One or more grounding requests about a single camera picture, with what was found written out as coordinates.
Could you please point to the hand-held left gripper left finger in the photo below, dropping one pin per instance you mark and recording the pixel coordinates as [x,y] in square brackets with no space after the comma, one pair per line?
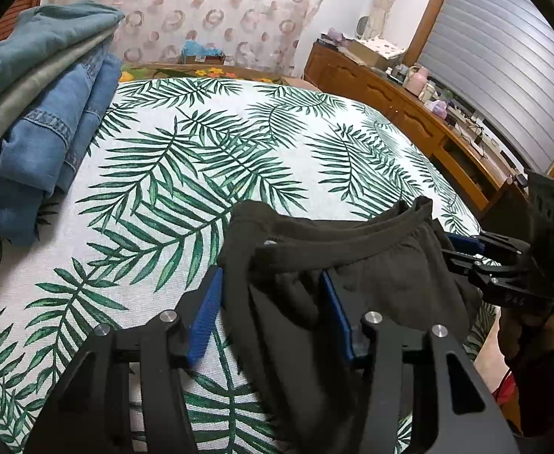
[206,317]

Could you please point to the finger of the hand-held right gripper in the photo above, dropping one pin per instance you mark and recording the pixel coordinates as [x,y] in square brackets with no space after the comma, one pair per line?
[475,272]
[466,244]

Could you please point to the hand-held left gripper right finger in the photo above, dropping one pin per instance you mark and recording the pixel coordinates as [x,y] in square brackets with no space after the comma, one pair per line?
[336,312]

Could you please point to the black pants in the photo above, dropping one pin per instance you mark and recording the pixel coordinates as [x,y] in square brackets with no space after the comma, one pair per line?
[390,269]

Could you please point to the person's right forearm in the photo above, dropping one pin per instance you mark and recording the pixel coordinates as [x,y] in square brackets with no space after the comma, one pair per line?
[551,388]

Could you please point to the folded grey-green pants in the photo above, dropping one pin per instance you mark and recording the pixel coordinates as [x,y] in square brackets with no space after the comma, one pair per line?
[31,90]

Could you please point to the person's right hand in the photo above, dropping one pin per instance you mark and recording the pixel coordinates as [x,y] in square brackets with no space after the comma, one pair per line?
[518,340]

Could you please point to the palm leaf print bedsheet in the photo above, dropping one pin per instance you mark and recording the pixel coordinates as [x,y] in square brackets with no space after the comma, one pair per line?
[210,151]

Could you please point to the pink kettle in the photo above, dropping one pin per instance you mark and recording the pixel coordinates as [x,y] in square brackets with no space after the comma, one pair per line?
[418,83]

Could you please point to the wooden sideboard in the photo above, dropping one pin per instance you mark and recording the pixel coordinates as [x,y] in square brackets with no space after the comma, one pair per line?
[376,85]

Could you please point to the grey window blind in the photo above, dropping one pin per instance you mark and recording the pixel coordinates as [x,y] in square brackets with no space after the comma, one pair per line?
[494,47]

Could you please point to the cardboard box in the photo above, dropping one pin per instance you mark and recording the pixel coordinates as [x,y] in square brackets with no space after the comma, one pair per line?
[376,54]

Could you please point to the folded blue denim jeans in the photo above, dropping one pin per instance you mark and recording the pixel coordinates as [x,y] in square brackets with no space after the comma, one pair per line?
[35,151]

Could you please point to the round table mirror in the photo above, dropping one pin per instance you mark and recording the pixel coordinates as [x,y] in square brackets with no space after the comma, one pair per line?
[363,26]

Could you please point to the floral blanket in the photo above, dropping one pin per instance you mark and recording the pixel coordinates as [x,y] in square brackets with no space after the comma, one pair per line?
[163,72]

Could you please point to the cream curtain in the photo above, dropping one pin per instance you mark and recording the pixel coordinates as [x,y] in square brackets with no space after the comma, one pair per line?
[385,4]

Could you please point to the small blue packet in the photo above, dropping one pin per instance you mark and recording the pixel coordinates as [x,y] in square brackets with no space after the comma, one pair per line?
[196,49]

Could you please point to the circle print curtain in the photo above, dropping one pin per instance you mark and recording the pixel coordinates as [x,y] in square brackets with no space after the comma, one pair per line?
[210,9]

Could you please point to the folded light blue jeans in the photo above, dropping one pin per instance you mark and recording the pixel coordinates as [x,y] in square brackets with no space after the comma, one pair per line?
[31,38]

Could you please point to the wooden window frame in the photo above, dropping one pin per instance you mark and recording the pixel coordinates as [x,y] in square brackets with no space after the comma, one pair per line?
[435,14]

